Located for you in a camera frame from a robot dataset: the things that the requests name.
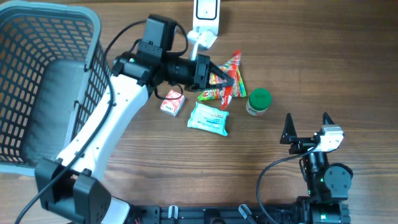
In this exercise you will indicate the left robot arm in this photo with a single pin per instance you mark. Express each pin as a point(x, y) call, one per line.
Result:
point(70, 185)

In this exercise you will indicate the grey plastic shopping basket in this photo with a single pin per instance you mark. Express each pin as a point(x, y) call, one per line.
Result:
point(52, 78)

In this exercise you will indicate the green lid jar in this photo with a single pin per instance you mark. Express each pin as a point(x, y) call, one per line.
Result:
point(258, 102)

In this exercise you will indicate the small red white box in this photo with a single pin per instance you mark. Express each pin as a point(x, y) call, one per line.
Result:
point(173, 103)

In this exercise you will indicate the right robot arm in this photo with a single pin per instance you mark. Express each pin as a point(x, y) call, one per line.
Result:
point(328, 184)

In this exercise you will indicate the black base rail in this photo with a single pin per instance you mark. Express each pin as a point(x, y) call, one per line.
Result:
point(277, 213)

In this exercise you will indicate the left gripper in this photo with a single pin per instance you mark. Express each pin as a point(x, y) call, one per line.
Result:
point(206, 66)

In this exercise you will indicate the red snack stick packet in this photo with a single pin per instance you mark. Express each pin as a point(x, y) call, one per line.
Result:
point(227, 97)

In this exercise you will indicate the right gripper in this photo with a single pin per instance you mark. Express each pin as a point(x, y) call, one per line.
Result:
point(289, 135)

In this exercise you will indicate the white barcode scanner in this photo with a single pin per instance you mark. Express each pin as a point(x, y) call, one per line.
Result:
point(206, 16)

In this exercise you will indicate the teal wet wipes pack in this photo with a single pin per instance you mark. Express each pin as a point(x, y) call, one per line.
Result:
point(208, 119)

